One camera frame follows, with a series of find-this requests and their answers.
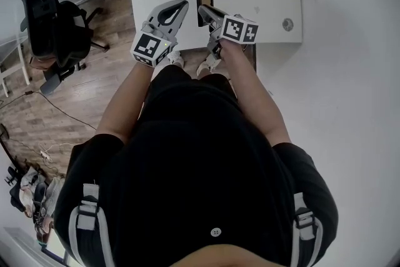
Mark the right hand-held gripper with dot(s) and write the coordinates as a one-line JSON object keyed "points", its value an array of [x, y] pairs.
{"points": [[237, 29]]}

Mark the person's right white shoe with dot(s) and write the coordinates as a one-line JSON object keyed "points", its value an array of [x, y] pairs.
{"points": [[207, 67]]}

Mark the person's right forearm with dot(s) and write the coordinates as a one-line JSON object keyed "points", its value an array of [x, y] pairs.
{"points": [[253, 93]]}

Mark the person's black shirt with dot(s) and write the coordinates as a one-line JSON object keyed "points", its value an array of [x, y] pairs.
{"points": [[193, 150]]}

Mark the white shirt button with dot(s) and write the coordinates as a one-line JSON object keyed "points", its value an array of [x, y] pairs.
{"points": [[216, 232]]}

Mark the person's white shoe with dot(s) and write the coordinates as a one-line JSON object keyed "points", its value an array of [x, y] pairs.
{"points": [[175, 57], [207, 67]]}

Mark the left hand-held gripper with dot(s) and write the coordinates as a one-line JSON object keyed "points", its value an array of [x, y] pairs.
{"points": [[150, 48]]}

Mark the person's head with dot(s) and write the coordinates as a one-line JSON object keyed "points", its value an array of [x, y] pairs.
{"points": [[225, 256]]}

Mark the person's left forearm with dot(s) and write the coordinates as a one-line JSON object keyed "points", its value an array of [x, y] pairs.
{"points": [[125, 103]]}

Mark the black office chair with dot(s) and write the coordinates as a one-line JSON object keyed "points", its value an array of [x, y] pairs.
{"points": [[59, 34]]}

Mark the person's left white shoe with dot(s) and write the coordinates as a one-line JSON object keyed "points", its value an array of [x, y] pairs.
{"points": [[175, 57]]}

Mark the pile of bags and clothes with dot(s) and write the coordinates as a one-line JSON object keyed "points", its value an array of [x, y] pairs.
{"points": [[34, 194]]}

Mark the white power strip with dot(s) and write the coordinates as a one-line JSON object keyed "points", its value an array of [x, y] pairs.
{"points": [[46, 156]]}

